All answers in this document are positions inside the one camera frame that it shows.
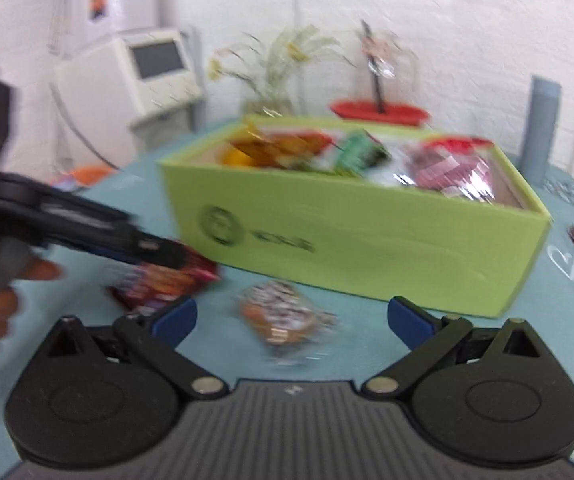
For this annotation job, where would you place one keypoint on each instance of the white water dispenser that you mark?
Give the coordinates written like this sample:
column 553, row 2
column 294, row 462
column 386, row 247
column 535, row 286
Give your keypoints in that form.
column 117, row 90

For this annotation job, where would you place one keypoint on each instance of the red plastic basin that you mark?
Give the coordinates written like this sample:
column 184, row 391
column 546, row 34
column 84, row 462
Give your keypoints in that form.
column 377, row 112

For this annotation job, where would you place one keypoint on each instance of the orange plastic object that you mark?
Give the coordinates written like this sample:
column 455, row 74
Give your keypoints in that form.
column 82, row 177

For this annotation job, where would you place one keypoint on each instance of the red date snack packet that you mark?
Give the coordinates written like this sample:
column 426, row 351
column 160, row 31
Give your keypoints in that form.
column 442, row 170

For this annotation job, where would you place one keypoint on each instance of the red broad bean packet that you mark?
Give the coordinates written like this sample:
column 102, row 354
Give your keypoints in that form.
column 312, row 142

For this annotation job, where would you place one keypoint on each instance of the clear brown-label cookie packet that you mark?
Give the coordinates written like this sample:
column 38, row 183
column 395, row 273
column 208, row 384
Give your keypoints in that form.
column 287, row 317

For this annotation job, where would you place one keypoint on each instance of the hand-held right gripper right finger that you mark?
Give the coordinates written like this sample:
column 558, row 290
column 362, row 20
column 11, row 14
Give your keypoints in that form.
column 412, row 321

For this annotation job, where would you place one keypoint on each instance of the glass pitcher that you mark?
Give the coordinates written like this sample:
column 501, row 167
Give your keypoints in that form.
column 387, row 70

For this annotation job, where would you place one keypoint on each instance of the white wall water purifier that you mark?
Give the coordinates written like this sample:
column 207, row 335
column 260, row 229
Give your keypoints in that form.
column 117, row 5

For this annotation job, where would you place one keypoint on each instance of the green cardboard box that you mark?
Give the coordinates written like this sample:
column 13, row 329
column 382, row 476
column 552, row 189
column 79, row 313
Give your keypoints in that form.
column 367, row 240

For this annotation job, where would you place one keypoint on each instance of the small green snack packet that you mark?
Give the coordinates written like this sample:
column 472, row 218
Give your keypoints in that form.
column 362, row 155

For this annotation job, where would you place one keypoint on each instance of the yellow snack packet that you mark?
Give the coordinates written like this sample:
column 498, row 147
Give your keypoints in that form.
column 237, row 157

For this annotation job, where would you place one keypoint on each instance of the glass vase with flowers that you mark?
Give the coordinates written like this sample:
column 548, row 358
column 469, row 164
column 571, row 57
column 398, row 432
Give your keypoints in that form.
column 277, row 85

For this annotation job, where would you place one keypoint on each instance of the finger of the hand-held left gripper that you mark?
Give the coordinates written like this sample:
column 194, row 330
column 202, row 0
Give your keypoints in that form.
column 159, row 250

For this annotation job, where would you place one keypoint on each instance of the dark red snack packet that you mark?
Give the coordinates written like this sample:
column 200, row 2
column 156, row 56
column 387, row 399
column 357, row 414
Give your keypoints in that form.
column 167, row 282

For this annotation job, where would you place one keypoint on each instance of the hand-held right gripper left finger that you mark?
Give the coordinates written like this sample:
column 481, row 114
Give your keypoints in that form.
column 174, row 320

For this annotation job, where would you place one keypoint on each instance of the grey cylinder bottle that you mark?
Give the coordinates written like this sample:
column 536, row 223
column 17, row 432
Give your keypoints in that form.
column 541, row 130

